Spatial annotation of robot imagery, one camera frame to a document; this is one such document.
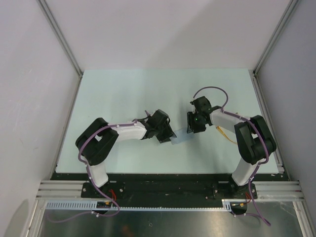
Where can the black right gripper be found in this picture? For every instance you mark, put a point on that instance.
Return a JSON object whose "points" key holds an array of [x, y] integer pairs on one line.
{"points": [[191, 125]]}

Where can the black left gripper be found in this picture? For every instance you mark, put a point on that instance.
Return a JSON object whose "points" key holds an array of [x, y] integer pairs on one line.
{"points": [[168, 134]]}

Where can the blue cleaning cloth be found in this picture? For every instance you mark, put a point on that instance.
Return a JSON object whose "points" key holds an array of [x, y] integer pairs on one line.
{"points": [[181, 136]]}

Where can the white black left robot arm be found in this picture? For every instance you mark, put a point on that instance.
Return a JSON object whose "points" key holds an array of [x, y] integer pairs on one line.
{"points": [[96, 142]]}

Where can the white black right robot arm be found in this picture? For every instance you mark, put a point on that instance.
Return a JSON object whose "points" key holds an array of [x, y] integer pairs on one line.
{"points": [[254, 140]]}

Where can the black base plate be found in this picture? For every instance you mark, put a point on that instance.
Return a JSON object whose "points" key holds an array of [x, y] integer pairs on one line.
{"points": [[213, 186]]}

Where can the right aluminium side rail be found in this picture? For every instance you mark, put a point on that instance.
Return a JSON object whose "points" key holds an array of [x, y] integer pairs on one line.
{"points": [[265, 113]]}

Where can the aluminium front frame rail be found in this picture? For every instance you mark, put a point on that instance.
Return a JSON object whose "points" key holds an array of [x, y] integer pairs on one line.
{"points": [[266, 191]]}

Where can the grey slotted cable duct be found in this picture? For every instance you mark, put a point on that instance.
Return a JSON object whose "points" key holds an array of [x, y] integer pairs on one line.
{"points": [[96, 205]]}

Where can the right aluminium corner post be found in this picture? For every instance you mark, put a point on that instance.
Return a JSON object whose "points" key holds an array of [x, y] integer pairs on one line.
{"points": [[283, 22]]}

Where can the aluminium corner post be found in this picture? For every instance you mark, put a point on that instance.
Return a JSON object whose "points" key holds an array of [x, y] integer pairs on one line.
{"points": [[283, 22], [59, 35]]}

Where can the left aluminium corner post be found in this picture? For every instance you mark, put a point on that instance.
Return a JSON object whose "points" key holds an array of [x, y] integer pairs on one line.
{"points": [[59, 35]]}

